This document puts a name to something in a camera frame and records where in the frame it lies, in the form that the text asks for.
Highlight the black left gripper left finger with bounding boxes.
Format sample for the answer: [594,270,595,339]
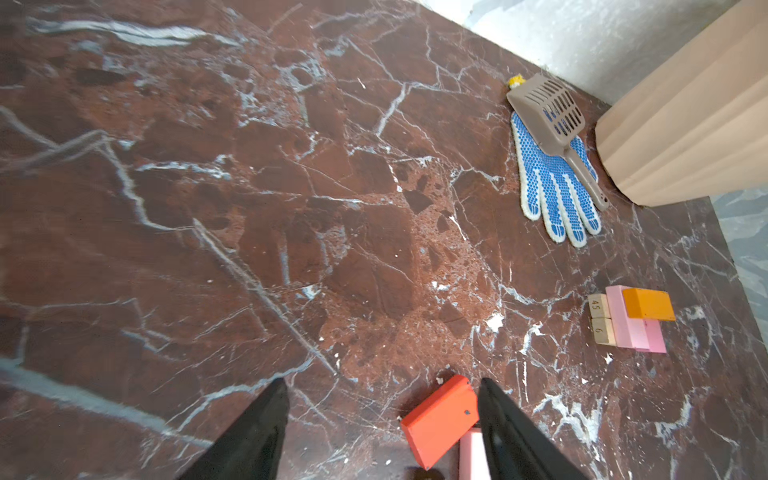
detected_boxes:
[179,378,290,480]

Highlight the blue dotted work glove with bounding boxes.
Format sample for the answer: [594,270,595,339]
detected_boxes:
[510,113,602,248]

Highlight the natural wood block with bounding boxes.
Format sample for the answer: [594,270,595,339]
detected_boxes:
[588,293,611,318]
[591,317,617,346]

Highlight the brown plastic slotted scoop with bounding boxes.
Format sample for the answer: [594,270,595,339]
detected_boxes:
[506,74,610,211]

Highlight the pink block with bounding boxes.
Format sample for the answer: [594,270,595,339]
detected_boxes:
[606,286,649,351]
[636,319,667,354]
[459,428,491,480]

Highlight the pink block beside green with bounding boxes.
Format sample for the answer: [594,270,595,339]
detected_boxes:
[459,428,491,480]

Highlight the red wood block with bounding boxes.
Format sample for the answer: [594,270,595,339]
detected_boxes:
[401,375,479,470]

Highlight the orange wood block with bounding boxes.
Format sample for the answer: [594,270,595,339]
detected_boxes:
[622,288,676,321]

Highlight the peach ribbed flower pot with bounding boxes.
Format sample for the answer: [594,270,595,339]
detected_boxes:
[595,1,767,207]

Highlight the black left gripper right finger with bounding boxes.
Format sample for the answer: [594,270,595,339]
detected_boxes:
[478,377,587,480]

